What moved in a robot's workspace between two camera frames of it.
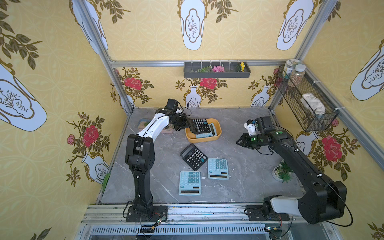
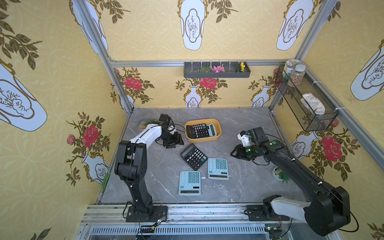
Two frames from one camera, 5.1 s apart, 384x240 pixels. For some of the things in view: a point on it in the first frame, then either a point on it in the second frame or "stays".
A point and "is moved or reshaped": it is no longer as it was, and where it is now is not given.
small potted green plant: [282, 172] stays
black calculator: [200, 126] is moved or reshaped
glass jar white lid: [290, 66] stays
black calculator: [193, 157] stays
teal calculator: [218, 168] stays
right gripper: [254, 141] to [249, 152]
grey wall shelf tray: [215, 70] stays
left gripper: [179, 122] to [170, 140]
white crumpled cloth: [313, 104] stays
